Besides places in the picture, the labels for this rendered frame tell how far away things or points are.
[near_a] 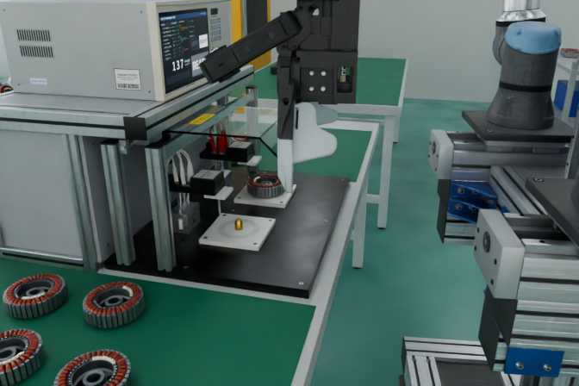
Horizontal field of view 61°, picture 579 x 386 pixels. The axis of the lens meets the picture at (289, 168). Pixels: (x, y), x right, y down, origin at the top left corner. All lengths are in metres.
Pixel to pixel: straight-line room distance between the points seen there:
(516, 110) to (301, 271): 0.62
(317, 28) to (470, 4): 5.89
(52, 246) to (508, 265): 0.95
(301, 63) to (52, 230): 0.85
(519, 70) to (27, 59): 1.12
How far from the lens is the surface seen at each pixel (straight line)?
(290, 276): 1.07
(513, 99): 1.27
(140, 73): 1.12
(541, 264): 0.82
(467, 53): 6.43
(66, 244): 1.22
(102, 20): 1.15
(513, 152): 1.29
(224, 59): 0.52
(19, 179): 1.22
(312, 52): 0.50
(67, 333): 1.04
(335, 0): 0.51
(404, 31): 6.37
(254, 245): 1.16
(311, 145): 0.49
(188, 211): 1.25
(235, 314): 1.00
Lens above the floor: 1.35
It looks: 21 degrees down
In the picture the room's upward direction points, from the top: straight up
